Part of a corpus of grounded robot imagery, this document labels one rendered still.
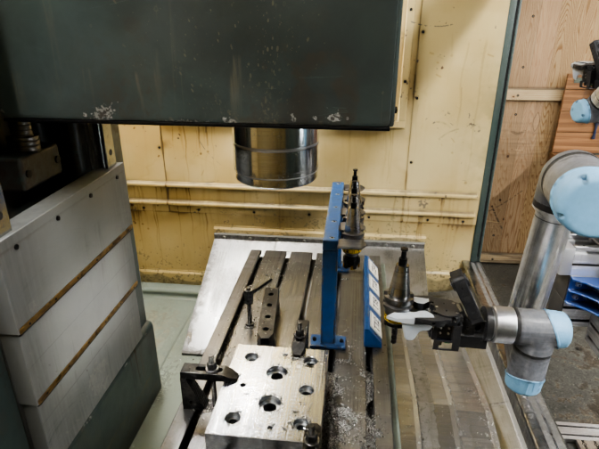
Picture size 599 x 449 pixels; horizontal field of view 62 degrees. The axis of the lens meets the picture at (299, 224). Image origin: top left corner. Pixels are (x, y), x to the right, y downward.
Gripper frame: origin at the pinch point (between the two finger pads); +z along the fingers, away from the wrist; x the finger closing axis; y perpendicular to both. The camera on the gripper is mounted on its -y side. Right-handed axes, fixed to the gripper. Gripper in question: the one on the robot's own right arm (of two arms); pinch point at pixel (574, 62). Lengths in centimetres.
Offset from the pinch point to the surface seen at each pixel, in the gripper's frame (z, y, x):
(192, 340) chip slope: -21, 72, -158
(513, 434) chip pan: -82, 82, -68
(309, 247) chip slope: 10, 60, -107
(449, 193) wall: -3, 42, -51
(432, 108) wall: 0, 8, -55
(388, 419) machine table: -93, 54, -106
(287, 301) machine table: -40, 52, -122
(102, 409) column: -73, 51, -173
